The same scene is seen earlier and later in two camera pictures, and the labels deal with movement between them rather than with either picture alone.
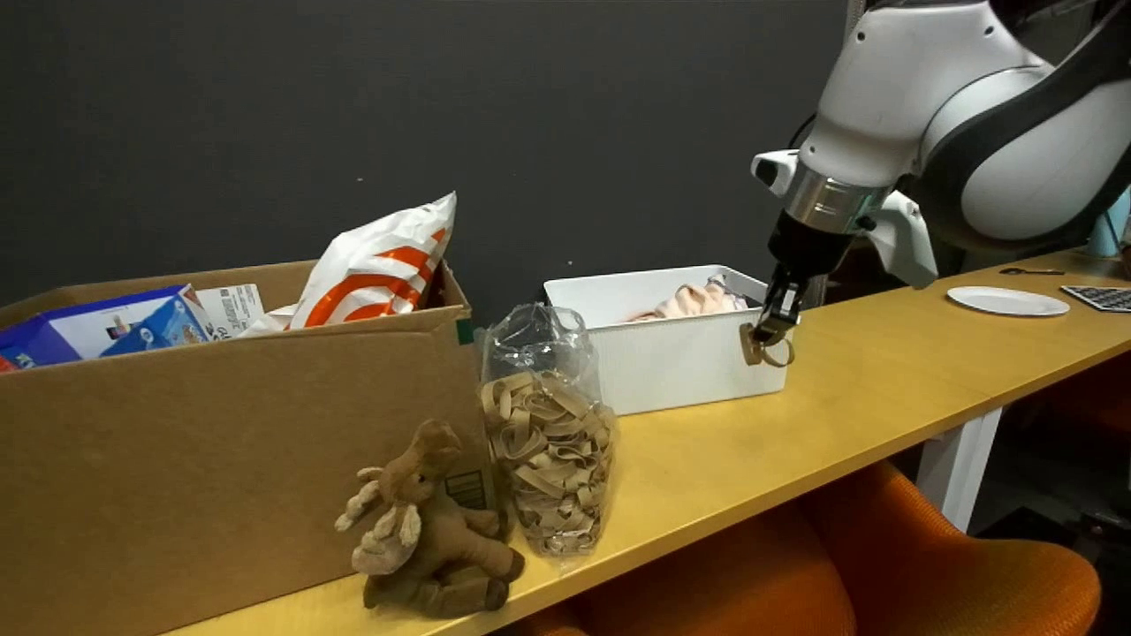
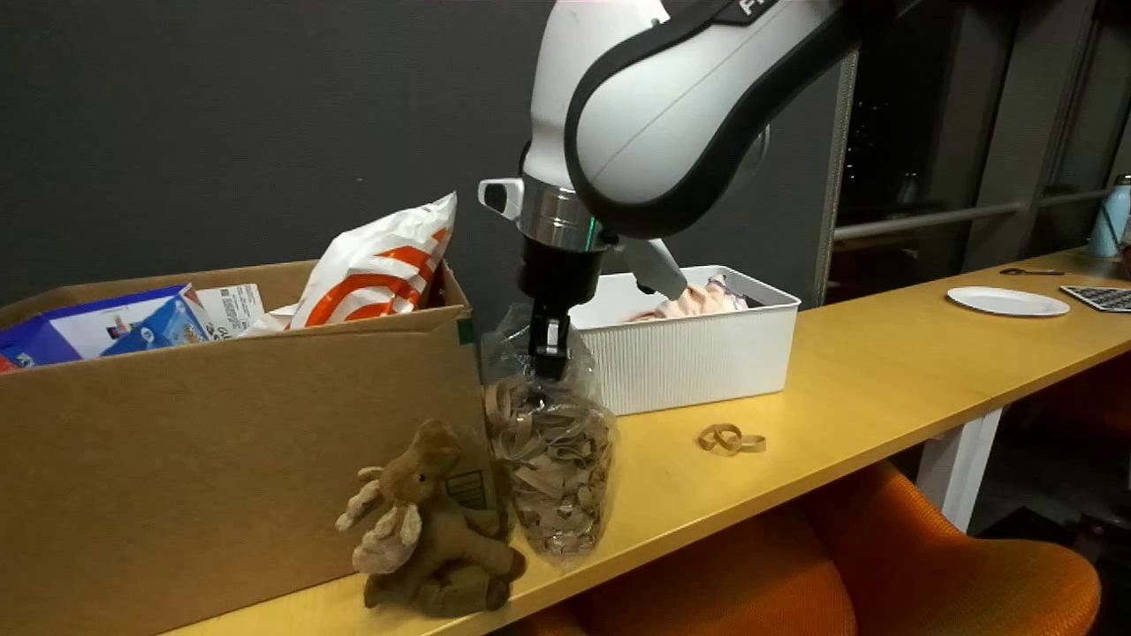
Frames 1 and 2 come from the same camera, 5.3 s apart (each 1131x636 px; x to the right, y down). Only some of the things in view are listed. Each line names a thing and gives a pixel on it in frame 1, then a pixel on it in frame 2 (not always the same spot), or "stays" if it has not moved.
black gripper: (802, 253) to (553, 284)
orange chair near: (883, 562) stays
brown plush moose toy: (434, 531) stays
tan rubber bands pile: (766, 350) to (729, 439)
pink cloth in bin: (697, 298) stays
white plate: (1006, 298) stays
